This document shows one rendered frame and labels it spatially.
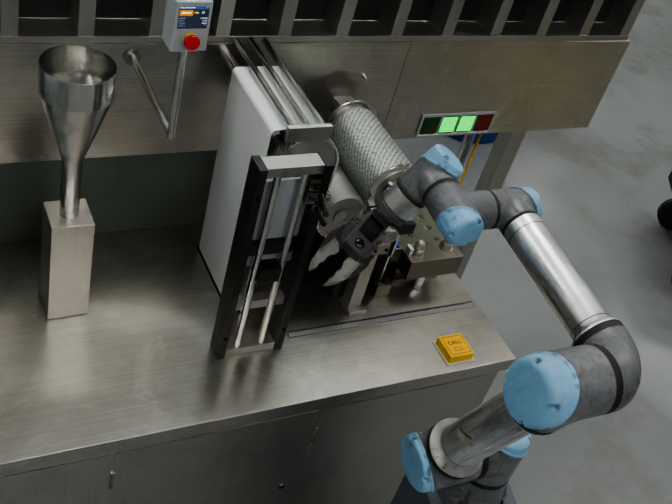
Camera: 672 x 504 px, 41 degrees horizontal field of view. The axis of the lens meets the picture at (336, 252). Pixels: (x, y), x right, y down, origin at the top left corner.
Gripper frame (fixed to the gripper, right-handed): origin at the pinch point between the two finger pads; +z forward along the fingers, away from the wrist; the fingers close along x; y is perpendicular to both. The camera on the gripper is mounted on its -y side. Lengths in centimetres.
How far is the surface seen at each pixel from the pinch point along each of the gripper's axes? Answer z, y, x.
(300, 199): -6.3, 4.9, 13.5
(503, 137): -24, 131, -21
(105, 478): 65, -10, -1
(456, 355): 5, 37, -41
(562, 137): -14, 350, -72
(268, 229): 2.8, 3.8, 13.6
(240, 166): 4.7, 21.5, 27.5
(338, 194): -4.3, 30.1, 7.7
